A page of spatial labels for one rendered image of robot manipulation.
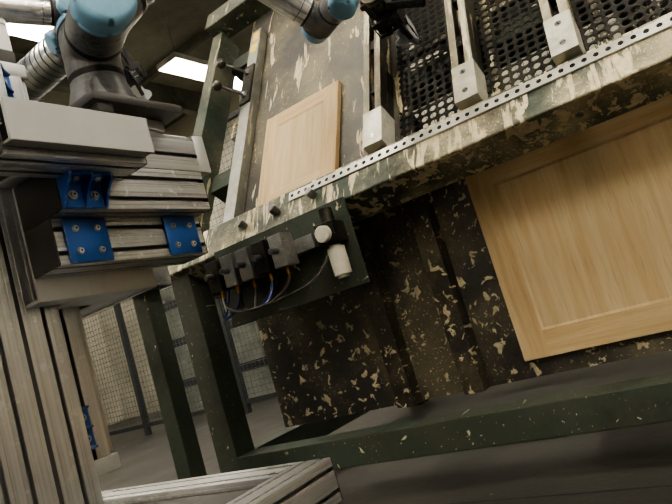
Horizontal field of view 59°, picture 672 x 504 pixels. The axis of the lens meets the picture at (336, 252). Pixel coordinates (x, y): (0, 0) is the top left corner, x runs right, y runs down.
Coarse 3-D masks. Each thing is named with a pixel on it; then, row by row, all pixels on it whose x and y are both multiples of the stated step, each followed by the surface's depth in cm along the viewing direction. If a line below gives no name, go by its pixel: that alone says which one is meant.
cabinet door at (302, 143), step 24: (312, 96) 198; (336, 96) 190; (288, 120) 201; (312, 120) 192; (336, 120) 184; (264, 144) 203; (288, 144) 195; (312, 144) 186; (336, 144) 179; (264, 168) 197; (288, 168) 189; (312, 168) 181; (336, 168) 174; (264, 192) 190
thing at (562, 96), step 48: (528, 96) 136; (576, 96) 128; (624, 96) 127; (432, 144) 149; (480, 144) 141; (528, 144) 140; (288, 192) 177; (336, 192) 163; (384, 192) 157; (240, 240) 181
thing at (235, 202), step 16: (256, 48) 235; (256, 64) 230; (256, 80) 226; (256, 96) 223; (240, 112) 220; (256, 112) 220; (240, 128) 214; (240, 144) 209; (240, 160) 204; (240, 176) 200; (240, 192) 198; (240, 208) 195
